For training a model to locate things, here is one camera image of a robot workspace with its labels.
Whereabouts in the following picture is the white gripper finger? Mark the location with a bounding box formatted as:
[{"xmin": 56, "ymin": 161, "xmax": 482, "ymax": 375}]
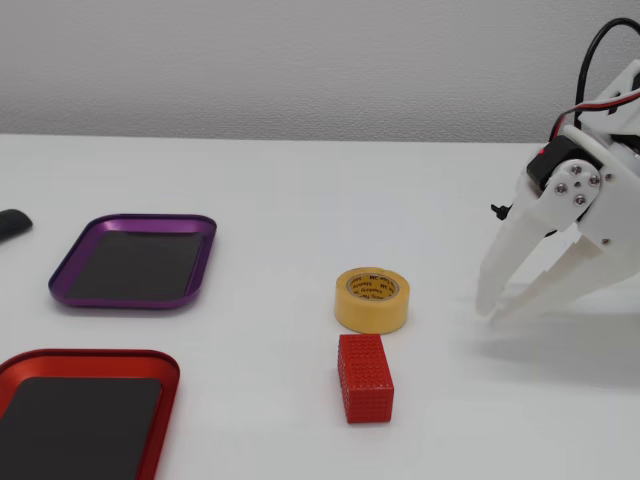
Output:
[
  {"xmin": 474, "ymin": 159, "xmax": 602, "ymax": 317},
  {"xmin": 490, "ymin": 230, "xmax": 610, "ymax": 329}
]

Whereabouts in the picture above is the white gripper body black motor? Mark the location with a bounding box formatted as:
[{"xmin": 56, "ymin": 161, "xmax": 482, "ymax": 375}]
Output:
[{"xmin": 525, "ymin": 124, "xmax": 640, "ymax": 261}]

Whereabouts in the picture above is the red studded block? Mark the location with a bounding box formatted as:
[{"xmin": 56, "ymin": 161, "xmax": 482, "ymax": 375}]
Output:
[{"xmin": 336, "ymin": 333, "xmax": 396, "ymax": 425}]

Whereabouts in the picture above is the yellow tape roll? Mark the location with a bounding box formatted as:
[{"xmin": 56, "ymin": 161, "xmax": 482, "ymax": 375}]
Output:
[{"xmin": 333, "ymin": 266, "xmax": 412, "ymax": 335}]

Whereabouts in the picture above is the purple metal tray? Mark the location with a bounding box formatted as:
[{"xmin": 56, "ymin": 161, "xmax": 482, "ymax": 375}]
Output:
[{"xmin": 48, "ymin": 213, "xmax": 218, "ymax": 311}]

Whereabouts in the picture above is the red metal tray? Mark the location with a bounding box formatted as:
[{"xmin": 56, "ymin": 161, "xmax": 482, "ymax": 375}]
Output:
[{"xmin": 0, "ymin": 348, "xmax": 181, "ymax": 480}]

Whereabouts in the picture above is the black rounded object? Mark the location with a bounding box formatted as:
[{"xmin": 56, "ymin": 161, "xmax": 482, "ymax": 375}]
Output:
[{"xmin": 0, "ymin": 208, "xmax": 34, "ymax": 245}]

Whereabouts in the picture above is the red white servo wire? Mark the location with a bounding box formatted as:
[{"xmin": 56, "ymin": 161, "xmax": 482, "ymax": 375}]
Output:
[{"xmin": 549, "ymin": 89, "xmax": 640, "ymax": 144}]

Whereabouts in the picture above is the black cable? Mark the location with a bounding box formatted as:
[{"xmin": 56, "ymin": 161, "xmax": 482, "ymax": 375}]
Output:
[{"xmin": 574, "ymin": 17, "xmax": 640, "ymax": 132}]

